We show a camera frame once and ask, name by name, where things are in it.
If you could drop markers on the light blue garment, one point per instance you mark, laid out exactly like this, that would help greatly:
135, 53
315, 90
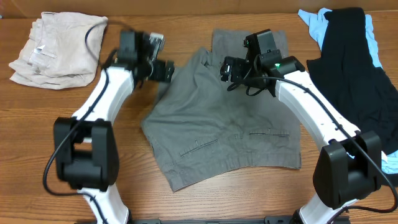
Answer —
317, 25

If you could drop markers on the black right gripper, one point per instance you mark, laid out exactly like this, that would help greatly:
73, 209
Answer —
237, 65

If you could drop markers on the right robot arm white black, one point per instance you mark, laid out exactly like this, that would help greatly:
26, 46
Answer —
347, 167

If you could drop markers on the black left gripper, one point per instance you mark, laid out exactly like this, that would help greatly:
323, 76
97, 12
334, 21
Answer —
160, 73

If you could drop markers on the black garment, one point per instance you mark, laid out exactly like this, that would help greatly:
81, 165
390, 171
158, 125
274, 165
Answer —
347, 78

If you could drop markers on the folded beige shorts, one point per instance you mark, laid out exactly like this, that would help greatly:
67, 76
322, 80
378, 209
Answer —
62, 51

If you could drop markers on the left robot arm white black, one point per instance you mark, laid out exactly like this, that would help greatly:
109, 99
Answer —
86, 155

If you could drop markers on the grey shorts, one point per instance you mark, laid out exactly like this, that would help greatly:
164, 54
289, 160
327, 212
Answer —
198, 129

